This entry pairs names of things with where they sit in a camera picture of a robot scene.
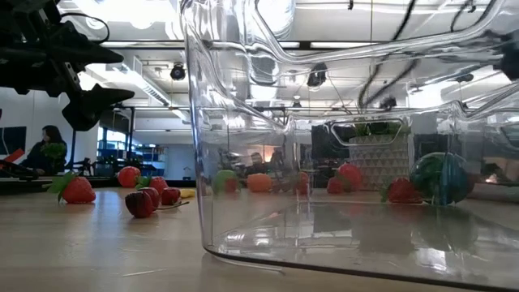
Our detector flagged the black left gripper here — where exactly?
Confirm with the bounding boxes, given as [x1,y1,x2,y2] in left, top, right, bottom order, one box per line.
[0,0,135,132]

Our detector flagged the red round plastic fruit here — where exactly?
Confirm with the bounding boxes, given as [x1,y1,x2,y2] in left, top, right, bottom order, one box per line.
[117,165,142,189]

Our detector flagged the dark red cherry with stem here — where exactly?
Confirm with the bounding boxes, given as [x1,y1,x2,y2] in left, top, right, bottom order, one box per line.
[161,187,182,206]
[124,191,191,220]
[139,187,161,210]

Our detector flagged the green apple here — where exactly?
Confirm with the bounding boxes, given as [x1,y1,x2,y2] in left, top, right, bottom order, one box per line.
[212,169,239,195]

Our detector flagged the orange ribbed mandarin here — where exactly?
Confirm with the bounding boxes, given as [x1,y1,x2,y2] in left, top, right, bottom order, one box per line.
[246,173,273,194]

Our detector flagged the clear plastic storage container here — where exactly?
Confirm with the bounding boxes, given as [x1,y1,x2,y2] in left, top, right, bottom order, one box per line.
[179,0,519,292]

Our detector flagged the small green potted plant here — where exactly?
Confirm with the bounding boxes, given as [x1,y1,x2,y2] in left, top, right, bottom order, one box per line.
[40,142,67,168]

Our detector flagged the person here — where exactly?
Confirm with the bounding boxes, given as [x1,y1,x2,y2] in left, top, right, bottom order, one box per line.
[19,124,69,176]
[244,151,269,176]

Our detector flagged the black ceiling spotlight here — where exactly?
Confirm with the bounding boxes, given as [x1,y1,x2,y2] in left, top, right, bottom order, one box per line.
[169,62,187,82]

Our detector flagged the red bar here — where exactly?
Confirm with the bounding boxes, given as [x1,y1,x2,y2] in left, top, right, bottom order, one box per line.
[0,148,26,170]

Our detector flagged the long ceiling light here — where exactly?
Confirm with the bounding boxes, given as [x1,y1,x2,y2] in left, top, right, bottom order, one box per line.
[310,41,380,50]

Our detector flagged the spiky green plant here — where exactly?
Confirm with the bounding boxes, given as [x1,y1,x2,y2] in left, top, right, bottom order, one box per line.
[353,120,411,137]

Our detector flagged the grey geometric patterned planter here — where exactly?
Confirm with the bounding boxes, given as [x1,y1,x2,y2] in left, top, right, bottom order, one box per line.
[348,134,410,191]

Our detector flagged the green striped watermelon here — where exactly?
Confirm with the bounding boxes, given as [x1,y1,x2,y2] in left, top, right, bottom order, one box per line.
[409,152,471,206]

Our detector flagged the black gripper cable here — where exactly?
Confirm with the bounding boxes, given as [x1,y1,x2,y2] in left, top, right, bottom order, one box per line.
[59,11,111,45]

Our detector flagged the white ceiling air duct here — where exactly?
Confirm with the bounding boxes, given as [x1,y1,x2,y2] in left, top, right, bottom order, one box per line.
[121,54,174,107]

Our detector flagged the dark wall screen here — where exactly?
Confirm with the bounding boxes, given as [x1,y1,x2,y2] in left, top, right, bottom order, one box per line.
[0,126,28,157]

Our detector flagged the black table edge rail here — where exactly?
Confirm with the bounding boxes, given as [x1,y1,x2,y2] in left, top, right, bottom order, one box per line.
[0,174,197,195]

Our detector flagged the black overhead camera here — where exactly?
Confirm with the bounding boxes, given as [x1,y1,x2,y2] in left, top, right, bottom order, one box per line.
[306,62,328,88]

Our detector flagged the black hanging cable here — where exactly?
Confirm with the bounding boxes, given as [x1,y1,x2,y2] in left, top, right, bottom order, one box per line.
[356,0,419,113]

